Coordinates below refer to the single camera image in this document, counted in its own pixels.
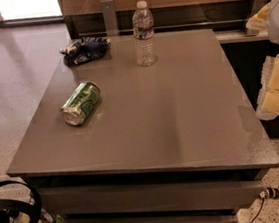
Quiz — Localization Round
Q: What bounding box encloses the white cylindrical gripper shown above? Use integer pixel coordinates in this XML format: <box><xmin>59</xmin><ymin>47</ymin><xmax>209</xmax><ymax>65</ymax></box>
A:
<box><xmin>245</xmin><ymin>0</ymin><xmax>279</xmax><ymax>121</ymax></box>

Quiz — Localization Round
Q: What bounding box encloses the green soda can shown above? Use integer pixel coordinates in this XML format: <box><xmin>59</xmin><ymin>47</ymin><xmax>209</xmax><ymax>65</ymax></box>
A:
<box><xmin>61</xmin><ymin>81</ymin><xmax>100</xmax><ymax>126</ymax></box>

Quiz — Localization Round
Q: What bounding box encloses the clear plastic water bottle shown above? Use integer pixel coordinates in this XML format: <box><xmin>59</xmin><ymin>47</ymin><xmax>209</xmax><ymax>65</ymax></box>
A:
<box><xmin>132</xmin><ymin>0</ymin><xmax>157</xmax><ymax>67</ymax></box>

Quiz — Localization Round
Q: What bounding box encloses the grey table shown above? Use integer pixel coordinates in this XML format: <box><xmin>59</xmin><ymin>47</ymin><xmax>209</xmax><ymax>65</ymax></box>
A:
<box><xmin>8</xmin><ymin>29</ymin><xmax>279</xmax><ymax>223</ymax></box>

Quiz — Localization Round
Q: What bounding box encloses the blue patterned chip bag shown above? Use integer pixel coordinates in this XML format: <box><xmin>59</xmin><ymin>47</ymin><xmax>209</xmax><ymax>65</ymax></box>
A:
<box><xmin>60</xmin><ymin>37</ymin><xmax>111</xmax><ymax>65</ymax></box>

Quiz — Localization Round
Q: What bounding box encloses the right metal bracket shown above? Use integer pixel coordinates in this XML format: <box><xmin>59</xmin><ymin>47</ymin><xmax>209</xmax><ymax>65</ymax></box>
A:
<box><xmin>244</xmin><ymin>0</ymin><xmax>268</xmax><ymax>36</ymax></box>

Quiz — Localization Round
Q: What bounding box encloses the metal bracket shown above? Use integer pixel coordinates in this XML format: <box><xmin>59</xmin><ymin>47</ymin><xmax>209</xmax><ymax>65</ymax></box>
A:
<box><xmin>100</xmin><ymin>0</ymin><xmax>119</xmax><ymax>36</ymax></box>
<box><xmin>244</xmin><ymin>0</ymin><xmax>268</xmax><ymax>36</ymax></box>

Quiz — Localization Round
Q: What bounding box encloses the left metal bracket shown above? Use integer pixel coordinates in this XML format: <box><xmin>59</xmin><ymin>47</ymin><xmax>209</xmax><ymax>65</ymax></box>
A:
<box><xmin>100</xmin><ymin>0</ymin><xmax>119</xmax><ymax>36</ymax></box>

